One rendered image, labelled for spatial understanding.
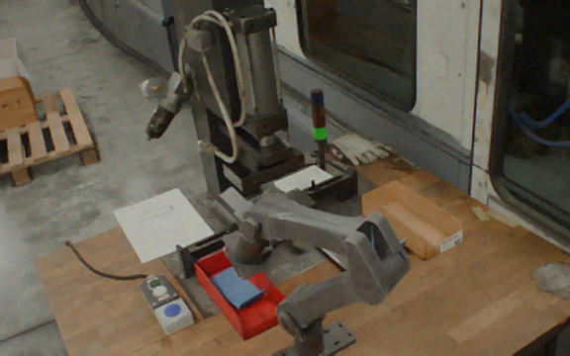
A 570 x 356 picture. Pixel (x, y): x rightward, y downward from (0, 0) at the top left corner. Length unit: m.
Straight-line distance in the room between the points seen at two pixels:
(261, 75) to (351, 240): 0.54
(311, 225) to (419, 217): 0.67
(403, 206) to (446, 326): 0.46
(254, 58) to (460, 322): 0.73
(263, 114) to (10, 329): 1.97
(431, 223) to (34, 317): 2.02
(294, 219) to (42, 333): 2.06
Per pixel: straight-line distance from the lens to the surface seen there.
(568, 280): 1.50
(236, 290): 1.47
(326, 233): 1.02
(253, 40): 1.34
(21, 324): 3.07
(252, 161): 1.47
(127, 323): 1.48
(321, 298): 1.13
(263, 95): 1.39
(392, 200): 1.72
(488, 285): 1.48
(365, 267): 0.98
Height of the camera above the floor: 1.87
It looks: 31 degrees down
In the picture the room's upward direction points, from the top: 7 degrees counter-clockwise
